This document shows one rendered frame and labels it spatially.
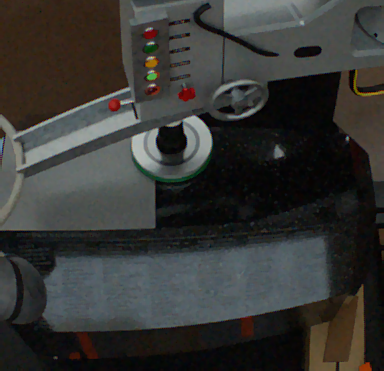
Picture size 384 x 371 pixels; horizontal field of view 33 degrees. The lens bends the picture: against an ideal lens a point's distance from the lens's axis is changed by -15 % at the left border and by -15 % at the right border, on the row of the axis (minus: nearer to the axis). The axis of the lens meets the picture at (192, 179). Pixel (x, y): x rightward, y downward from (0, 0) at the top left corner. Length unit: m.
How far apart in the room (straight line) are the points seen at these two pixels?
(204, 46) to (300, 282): 0.79
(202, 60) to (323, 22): 0.32
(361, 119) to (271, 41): 1.72
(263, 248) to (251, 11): 0.69
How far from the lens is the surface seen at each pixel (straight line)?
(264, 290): 2.03
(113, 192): 2.00
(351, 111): 3.33
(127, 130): 1.83
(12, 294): 1.05
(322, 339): 2.55
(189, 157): 2.01
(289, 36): 1.65
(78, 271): 2.00
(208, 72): 1.65
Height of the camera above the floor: 2.59
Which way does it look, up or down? 59 degrees down
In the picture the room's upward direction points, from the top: straight up
